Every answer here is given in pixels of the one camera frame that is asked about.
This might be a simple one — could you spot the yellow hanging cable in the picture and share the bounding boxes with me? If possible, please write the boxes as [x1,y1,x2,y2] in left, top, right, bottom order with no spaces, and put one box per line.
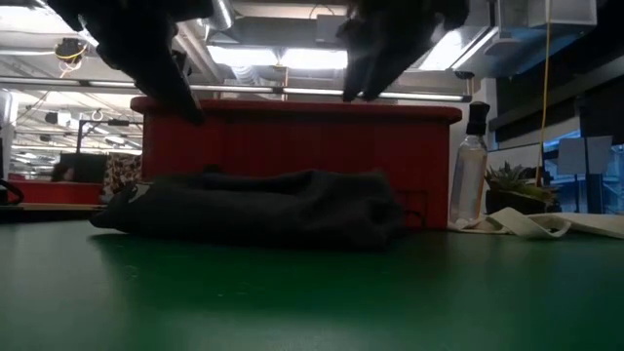
[534,0,553,187]

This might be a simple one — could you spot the white board on stand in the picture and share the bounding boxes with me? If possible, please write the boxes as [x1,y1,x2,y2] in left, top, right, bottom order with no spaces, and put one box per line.
[557,135,614,215]

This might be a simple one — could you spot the small red background bin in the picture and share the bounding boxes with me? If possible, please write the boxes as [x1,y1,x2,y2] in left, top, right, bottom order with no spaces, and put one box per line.
[7,179,104,205]

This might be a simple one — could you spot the red plastic laundry bin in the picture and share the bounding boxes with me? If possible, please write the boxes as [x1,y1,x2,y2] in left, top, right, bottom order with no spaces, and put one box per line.
[130,96,463,230]

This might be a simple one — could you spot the small potted succulent plant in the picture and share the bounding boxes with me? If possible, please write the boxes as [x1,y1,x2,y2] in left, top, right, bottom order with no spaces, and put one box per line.
[484,161,562,216]

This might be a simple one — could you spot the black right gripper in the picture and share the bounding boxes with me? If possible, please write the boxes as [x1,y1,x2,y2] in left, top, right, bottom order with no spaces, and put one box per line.
[335,0,470,103]

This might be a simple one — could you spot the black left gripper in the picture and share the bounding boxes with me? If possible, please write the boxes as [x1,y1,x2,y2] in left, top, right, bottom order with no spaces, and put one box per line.
[46,0,215,126]

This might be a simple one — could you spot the dark grey shorts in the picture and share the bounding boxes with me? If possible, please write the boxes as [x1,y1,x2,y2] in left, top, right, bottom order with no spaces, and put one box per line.
[89,168,407,253]

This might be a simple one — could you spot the long ceiling light strip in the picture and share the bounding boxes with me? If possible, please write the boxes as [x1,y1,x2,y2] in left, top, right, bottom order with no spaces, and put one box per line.
[0,76,473,103]

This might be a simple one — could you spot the person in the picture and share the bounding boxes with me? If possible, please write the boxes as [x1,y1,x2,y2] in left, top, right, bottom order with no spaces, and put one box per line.
[101,152,143,197]

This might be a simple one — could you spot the clear spray bottle black cap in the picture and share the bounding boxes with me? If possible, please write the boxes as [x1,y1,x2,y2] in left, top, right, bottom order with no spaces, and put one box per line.
[448,100,491,226]

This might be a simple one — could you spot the cream canvas tote bag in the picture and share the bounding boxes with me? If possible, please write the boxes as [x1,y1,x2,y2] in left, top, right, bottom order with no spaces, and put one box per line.
[447,206,624,241]

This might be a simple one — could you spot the black cable loop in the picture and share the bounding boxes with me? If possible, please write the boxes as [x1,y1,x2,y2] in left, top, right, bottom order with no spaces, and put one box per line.
[0,177,25,206]

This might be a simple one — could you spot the round ceiling cable reel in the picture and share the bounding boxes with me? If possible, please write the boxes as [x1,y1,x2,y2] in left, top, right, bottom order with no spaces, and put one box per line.
[53,37,90,63]

